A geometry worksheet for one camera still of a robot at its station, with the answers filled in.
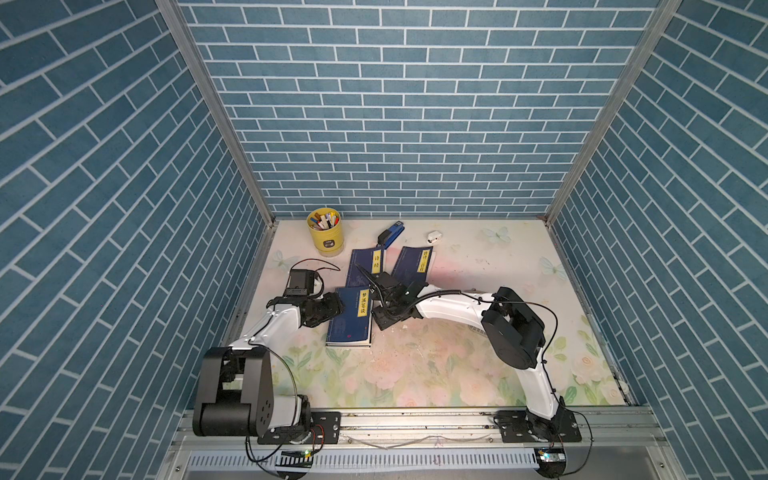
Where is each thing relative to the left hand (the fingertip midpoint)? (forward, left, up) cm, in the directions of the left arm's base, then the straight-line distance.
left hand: (344, 307), depth 90 cm
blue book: (+20, -7, -3) cm, 21 cm away
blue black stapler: (+31, -13, -1) cm, 34 cm away
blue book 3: (-7, -3, 0) cm, 7 cm away
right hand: (-1, -12, -4) cm, 12 cm away
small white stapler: (+31, -30, -2) cm, 44 cm away
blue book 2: (+19, -22, -3) cm, 29 cm away
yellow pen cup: (+29, +9, +6) cm, 31 cm away
